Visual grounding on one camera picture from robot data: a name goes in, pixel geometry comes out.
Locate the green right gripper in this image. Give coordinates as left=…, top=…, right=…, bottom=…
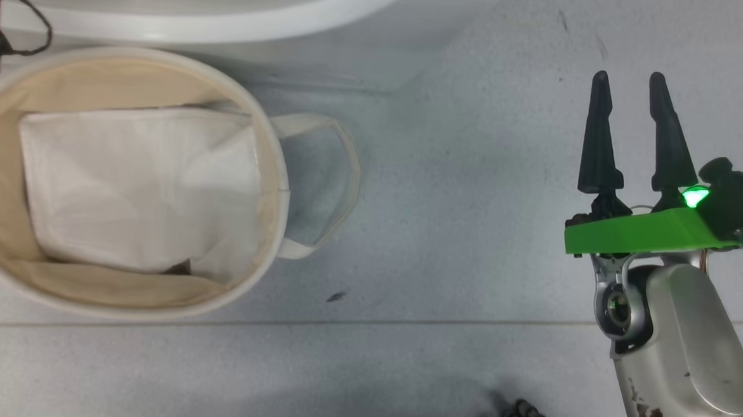
left=563, top=67, right=743, bottom=265

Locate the white cloth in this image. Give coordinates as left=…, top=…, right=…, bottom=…
left=12, top=91, right=267, bottom=286

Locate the white front-load washing machine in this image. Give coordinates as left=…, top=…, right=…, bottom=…
left=0, top=0, right=511, bottom=103

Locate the cream canvas laundry basket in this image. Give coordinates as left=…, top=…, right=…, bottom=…
left=0, top=40, right=368, bottom=333

